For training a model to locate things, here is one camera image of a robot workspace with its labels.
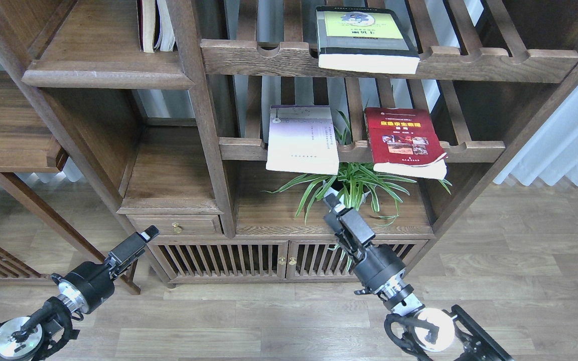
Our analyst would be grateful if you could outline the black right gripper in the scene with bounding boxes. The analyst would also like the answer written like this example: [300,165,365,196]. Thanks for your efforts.
[323,194,413,301]

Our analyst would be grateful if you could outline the upright cream books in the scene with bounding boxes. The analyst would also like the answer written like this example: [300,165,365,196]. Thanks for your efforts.
[136,1,175,53]

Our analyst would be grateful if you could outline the white and purple book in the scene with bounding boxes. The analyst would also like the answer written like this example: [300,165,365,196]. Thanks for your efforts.
[266,105,339,174]

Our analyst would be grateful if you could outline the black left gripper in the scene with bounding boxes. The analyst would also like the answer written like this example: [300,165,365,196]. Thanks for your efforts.
[51,225,160,314]

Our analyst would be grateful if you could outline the red book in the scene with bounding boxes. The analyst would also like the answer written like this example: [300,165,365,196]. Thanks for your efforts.
[365,107,447,179]

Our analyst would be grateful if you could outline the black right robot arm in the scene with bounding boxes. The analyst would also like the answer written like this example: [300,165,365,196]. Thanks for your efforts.
[324,195,512,360]

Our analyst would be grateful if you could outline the white curtain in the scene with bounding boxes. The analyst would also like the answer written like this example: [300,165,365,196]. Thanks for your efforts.
[494,86,578,187]

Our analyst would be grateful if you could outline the dark wooden bookshelf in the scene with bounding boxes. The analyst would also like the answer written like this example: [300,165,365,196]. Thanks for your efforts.
[0,1,578,285]

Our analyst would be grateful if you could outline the brass cabinet door knobs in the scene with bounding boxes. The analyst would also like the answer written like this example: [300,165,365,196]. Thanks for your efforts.
[277,257,298,265]

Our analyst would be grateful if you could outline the green spider plant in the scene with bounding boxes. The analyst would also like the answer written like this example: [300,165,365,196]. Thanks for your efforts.
[276,117,414,218]

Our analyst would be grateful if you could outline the brass drawer knob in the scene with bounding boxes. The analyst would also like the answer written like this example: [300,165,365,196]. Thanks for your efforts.
[172,222,183,235]

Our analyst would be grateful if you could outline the white plant pot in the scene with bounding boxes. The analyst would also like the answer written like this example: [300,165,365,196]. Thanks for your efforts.
[323,180,371,210]

